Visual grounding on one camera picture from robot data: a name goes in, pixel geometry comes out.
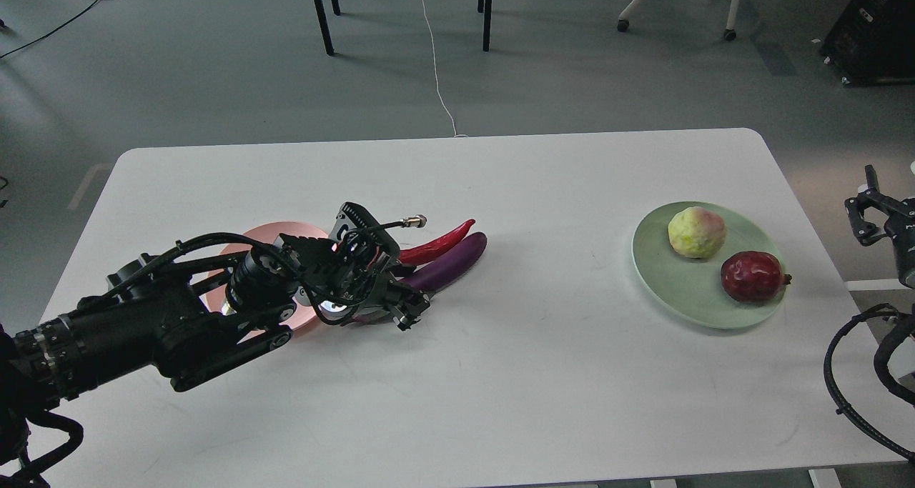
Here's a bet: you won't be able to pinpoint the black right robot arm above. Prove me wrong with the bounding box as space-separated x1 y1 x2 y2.
823 164 914 463

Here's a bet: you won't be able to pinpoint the red chili pepper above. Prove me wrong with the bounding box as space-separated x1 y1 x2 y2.
398 219 476 267

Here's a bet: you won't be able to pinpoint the white floor cable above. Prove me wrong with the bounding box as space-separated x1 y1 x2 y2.
409 0 469 139

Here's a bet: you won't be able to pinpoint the black table legs right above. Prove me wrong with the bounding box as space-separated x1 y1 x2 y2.
477 0 493 52

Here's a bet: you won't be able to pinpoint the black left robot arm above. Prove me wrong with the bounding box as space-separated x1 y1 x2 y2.
2 202 429 487

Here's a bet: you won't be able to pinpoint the green pink guava fruit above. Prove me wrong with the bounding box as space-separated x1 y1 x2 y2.
667 206 728 259

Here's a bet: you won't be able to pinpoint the pink plate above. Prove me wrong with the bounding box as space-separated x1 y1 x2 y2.
199 221 331 332

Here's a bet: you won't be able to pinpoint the red pomegranate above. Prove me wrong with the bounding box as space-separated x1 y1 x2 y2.
719 251 792 304

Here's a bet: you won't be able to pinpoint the black equipment case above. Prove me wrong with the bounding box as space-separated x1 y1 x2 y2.
819 0 914 86

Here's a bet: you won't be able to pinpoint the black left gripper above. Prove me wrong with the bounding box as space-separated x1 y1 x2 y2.
275 202 431 331

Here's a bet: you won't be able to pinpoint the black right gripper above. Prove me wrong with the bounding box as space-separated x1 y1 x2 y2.
844 164 915 290

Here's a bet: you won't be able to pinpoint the purple eggplant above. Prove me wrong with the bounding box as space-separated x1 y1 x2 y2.
350 231 488 324

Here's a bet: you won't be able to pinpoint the green plate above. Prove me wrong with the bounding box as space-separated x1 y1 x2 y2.
631 201 785 332

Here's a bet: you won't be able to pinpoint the black table legs left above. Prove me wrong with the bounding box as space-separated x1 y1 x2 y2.
312 0 341 57

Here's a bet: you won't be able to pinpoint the black table legs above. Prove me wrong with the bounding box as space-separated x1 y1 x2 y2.
477 0 493 52
312 0 341 57

